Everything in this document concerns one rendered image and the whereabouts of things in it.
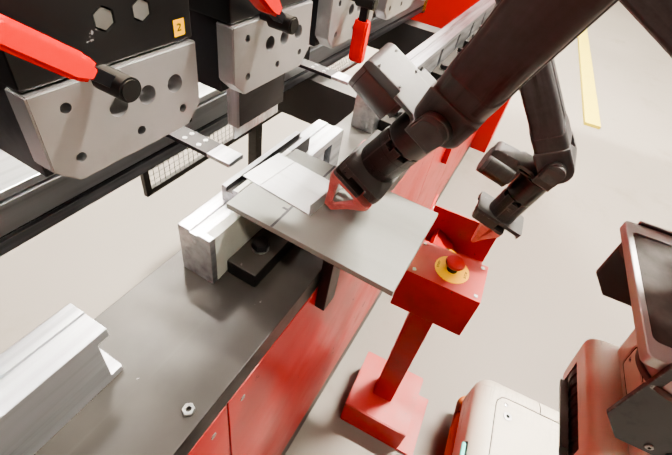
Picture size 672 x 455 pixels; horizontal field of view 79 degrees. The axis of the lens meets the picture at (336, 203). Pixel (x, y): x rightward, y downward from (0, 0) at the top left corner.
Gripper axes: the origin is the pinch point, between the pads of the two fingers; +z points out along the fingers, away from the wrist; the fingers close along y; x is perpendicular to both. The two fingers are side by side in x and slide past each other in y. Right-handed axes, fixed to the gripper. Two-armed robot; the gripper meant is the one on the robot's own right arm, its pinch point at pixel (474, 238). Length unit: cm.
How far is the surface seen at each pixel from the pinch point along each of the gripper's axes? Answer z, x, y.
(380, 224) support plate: -14.8, 29.2, 20.7
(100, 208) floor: 115, -17, 124
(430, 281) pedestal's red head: 3.8, 14.8, 4.7
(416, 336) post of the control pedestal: 30.5, 7.6, -5.5
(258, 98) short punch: -22, 30, 44
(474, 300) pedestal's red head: 1.5, 14.8, -3.9
